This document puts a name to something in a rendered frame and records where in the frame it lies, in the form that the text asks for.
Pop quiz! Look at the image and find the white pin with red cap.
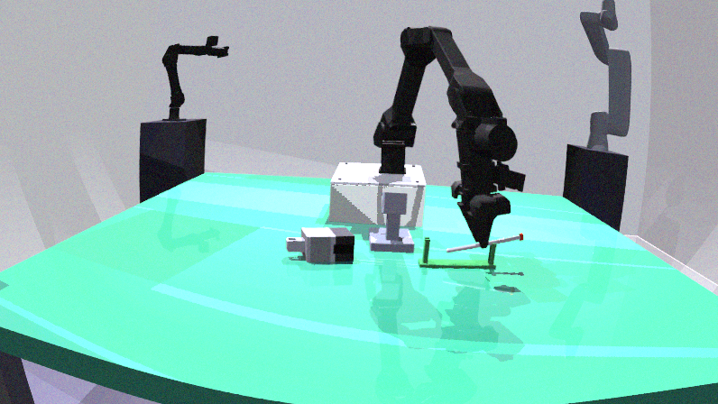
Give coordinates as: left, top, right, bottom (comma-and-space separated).
446, 233, 524, 253

